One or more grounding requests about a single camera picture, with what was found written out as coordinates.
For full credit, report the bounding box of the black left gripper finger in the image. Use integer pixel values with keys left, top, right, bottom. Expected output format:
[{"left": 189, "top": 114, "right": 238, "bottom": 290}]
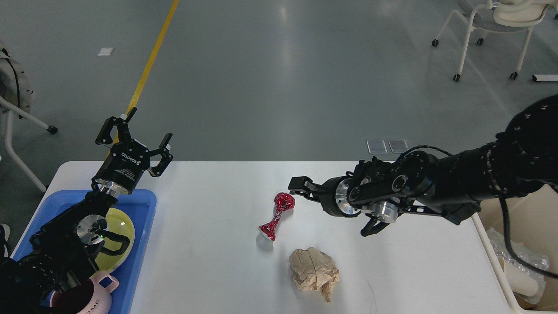
[
  {"left": 95, "top": 107, "right": 138, "bottom": 152},
  {"left": 141, "top": 133, "right": 174, "bottom": 177}
]

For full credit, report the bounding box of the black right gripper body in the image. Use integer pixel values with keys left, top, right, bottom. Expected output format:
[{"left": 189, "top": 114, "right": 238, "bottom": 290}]
[{"left": 318, "top": 176, "right": 361, "bottom": 217}]

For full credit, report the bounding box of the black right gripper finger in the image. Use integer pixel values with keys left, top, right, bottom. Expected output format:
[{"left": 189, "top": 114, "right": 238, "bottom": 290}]
[
  {"left": 289, "top": 187, "right": 321, "bottom": 203},
  {"left": 288, "top": 176, "right": 325, "bottom": 191}
]

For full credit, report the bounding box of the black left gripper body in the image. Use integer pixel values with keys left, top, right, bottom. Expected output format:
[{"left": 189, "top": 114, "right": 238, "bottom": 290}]
[{"left": 92, "top": 140, "right": 150, "bottom": 195}]

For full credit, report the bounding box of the yellow plastic plate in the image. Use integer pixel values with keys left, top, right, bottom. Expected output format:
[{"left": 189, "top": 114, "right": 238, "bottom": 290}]
[{"left": 95, "top": 208, "right": 135, "bottom": 273}]

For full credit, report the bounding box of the brown paper ball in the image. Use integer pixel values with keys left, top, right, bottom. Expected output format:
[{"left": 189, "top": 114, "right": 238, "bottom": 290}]
[{"left": 288, "top": 248, "right": 340, "bottom": 304}]

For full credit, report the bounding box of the silver foil bag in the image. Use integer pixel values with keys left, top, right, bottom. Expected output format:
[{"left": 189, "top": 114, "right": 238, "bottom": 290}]
[{"left": 486, "top": 227, "right": 550, "bottom": 305}]

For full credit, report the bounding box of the white paper cup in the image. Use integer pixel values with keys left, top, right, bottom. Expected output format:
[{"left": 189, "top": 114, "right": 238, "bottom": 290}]
[{"left": 498, "top": 258, "right": 539, "bottom": 297}]

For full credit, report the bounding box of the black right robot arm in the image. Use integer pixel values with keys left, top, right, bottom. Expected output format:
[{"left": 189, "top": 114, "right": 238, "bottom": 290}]
[{"left": 288, "top": 96, "right": 558, "bottom": 279}]

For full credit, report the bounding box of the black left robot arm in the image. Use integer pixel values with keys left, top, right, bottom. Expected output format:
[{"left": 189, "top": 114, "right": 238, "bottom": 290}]
[{"left": 1, "top": 107, "right": 174, "bottom": 314}]

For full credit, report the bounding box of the red crumpled foil wrapper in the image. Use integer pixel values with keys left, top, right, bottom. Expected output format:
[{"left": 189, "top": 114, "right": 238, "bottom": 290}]
[{"left": 258, "top": 192, "right": 295, "bottom": 241}]

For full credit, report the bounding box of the blue plastic tray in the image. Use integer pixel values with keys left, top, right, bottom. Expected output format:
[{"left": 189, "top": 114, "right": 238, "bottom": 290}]
[{"left": 11, "top": 189, "right": 156, "bottom": 314}]

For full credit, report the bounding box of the beige jacket on chair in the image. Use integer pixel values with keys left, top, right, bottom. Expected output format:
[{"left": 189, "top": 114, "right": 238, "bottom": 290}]
[{"left": 0, "top": 41, "right": 35, "bottom": 113}]

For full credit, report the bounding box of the white chair left background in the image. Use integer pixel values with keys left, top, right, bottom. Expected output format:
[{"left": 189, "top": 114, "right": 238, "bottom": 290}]
[{"left": 0, "top": 97, "right": 58, "bottom": 193}]

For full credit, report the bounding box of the white chair background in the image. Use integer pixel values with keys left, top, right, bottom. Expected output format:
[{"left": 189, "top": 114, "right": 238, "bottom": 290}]
[
  {"left": 0, "top": 97, "right": 58, "bottom": 193},
  {"left": 431, "top": 0, "right": 557, "bottom": 82}
]

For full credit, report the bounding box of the pink mug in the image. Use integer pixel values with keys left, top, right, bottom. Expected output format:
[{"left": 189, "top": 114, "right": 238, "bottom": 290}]
[{"left": 50, "top": 271, "right": 119, "bottom": 314}]

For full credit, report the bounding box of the white shoe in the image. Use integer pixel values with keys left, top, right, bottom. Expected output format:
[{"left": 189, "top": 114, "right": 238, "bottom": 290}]
[{"left": 0, "top": 223, "right": 11, "bottom": 258}]

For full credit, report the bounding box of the white plastic bin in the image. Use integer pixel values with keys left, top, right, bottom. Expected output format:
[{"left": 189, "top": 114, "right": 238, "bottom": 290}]
[{"left": 472, "top": 185, "right": 558, "bottom": 314}]

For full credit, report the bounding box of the white chair right background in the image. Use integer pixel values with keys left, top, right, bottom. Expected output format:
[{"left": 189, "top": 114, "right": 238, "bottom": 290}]
[{"left": 431, "top": 0, "right": 557, "bottom": 82}]

